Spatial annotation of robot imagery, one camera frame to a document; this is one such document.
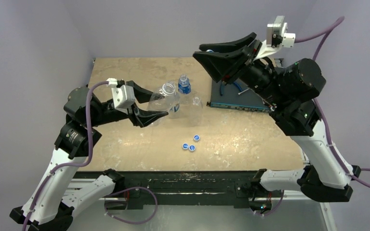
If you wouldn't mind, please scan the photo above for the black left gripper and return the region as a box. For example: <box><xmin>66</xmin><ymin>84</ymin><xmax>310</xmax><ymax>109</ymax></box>
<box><xmin>87</xmin><ymin>81</ymin><xmax>168</xmax><ymax>127</ymax></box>

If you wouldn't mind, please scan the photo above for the clear bottle blue cap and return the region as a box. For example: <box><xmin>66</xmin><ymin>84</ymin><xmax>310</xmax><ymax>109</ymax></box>
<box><xmin>147</xmin><ymin>81</ymin><xmax>180</xmax><ymax>127</ymax></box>

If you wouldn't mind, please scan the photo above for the blue label Pocari bottle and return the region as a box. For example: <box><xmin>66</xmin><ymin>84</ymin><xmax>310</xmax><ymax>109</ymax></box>
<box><xmin>178</xmin><ymin>75</ymin><xmax>191</xmax><ymax>95</ymax></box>

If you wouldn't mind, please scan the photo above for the clear bottle white cap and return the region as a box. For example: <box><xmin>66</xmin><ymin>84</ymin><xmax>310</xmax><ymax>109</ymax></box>
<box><xmin>189</xmin><ymin>96</ymin><xmax>203</xmax><ymax>126</ymax></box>

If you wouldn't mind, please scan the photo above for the blue white bottle cap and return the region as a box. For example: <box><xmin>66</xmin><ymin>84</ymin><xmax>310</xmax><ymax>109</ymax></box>
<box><xmin>188</xmin><ymin>145</ymin><xmax>196</xmax><ymax>152</ymax></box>

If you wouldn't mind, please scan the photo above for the green label water bottle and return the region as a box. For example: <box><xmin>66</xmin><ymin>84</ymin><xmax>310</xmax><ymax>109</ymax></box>
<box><xmin>169</xmin><ymin>95</ymin><xmax>180</xmax><ymax>119</ymax></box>

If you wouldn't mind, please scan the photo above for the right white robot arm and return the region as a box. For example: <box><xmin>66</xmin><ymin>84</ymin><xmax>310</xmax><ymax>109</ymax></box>
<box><xmin>193</xmin><ymin>33</ymin><xmax>361</xmax><ymax>202</ymax></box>

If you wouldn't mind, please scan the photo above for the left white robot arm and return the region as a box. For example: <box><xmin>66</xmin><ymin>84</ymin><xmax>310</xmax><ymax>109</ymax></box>
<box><xmin>10</xmin><ymin>78</ymin><xmax>168</xmax><ymax>231</ymax></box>

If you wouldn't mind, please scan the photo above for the dark network switch box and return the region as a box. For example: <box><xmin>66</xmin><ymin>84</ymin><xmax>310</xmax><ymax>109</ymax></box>
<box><xmin>207</xmin><ymin>80</ymin><xmax>270</xmax><ymax>113</ymax></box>

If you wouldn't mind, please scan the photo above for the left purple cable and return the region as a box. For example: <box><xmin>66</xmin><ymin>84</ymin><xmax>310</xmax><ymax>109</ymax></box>
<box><xmin>21</xmin><ymin>80</ymin><xmax>111</xmax><ymax>231</ymax></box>

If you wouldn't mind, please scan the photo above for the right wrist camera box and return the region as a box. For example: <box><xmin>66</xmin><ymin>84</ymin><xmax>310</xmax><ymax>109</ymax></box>
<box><xmin>254</xmin><ymin>15</ymin><xmax>296</xmax><ymax>60</ymax></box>

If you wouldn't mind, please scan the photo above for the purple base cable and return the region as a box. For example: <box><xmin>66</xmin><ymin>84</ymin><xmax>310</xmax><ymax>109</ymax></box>
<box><xmin>104</xmin><ymin>186</ymin><xmax>158</xmax><ymax>224</ymax></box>

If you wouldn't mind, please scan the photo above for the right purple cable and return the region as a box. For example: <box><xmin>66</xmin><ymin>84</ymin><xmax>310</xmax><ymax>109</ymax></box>
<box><xmin>295</xmin><ymin>16</ymin><xmax>370</xmax><ymax>193</ymax></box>

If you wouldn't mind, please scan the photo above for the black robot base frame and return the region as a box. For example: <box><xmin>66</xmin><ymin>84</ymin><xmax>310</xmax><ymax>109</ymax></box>
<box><xmin>76</xmin><ymin>170</ymin><xmax>285</xmax><ymax>211</ymax></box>

